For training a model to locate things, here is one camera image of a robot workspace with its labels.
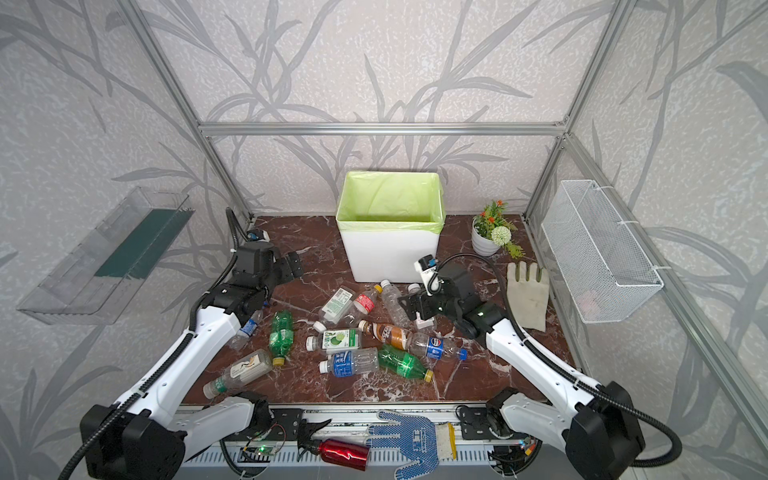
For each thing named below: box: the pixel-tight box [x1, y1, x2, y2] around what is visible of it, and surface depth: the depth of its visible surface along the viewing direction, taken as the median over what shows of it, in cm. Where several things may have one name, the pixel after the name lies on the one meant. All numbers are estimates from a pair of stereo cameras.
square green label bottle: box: [313, 285, 356, 332], surface depth 93 cm
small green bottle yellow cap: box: [269, 310, 294, 366], surface depth 88 cm
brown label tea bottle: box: [358, 320, 415, 350], surface depth 86 cm
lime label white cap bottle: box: [305, 329, 362, 351], surface depth 86 cm
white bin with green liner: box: [336, 171, 446, 283], surface depth 92 cm
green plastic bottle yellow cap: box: [378, 344, 434, 383], surface depth 82 cm
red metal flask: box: [309, 439, 370, 472], surface depth 68 cm
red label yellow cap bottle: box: [354, 284, 383, 315], surface depth 93 cm
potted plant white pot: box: [471, 200, 525, 259], surface depth 101 cm
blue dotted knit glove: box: [366, 410, 439, 480], surface depth 72 cm
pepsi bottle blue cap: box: [409, 332, 469, 361], surface depth 84 cm
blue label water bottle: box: [319, 347, 380, 378], surface depth 80 cm
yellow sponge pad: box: [436, 422, 457, 461], surface depth 72 cm
